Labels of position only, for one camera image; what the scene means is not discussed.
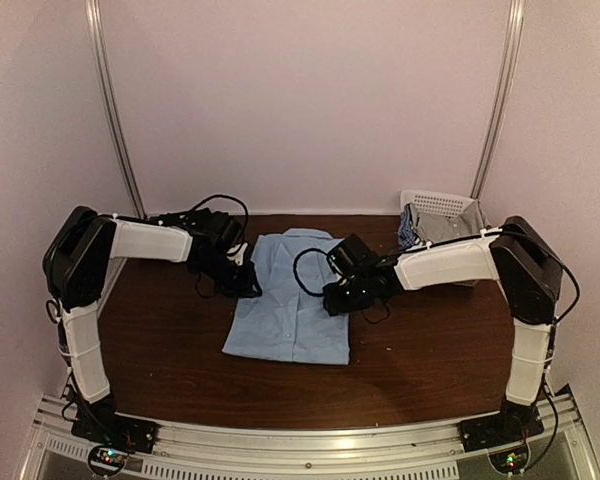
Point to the grey shirt in basket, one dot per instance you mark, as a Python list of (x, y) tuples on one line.
[(438, 228)]

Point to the light blue long sleeve shirt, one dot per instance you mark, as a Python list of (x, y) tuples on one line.
[(285, 323)]

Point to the aluminium frame post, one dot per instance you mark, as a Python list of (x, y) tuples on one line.
[(112, 115), (508, 67)]

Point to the left aluminium frame post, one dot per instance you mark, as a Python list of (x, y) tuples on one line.
[(112, 115)]

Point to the round controller board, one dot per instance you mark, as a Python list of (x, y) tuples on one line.
[(104, 460), (510, 461)]

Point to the white plastic laundry basket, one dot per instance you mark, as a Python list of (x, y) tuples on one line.
[(437, 202)]

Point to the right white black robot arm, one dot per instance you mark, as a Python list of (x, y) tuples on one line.
[(527, 271)]

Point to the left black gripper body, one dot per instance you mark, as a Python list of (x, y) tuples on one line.
[(227, 278)]

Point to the right aluminium frame post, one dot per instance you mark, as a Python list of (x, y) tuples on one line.
[(508, 67)]

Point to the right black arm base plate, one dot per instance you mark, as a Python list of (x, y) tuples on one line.
[(498, 430)]

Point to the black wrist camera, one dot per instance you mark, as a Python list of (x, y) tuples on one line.
[(224, 230), (350, 256)]

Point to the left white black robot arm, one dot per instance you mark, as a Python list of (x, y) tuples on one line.
[(210, 243)]

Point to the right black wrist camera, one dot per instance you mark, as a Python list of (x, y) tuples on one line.
[(350, 256)]

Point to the blue checkered shirt in basket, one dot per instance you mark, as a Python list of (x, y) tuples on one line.
[(408, 234)]

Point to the front aluminium rail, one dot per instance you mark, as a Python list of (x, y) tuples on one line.
[(430, 450)]

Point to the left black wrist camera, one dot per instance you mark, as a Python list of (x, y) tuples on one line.
[(224, 230)]

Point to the folded black shirt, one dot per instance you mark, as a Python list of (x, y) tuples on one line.
[(181, 219)]

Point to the left round controller board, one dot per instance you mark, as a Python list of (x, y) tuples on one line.
[(104, 460)]

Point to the right round controller board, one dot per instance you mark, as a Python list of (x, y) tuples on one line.
[(510, 461)]

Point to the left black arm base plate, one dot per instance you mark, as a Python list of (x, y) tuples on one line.
[(115, 432)]

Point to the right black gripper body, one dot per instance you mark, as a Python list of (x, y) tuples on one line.
[(357, 298)]

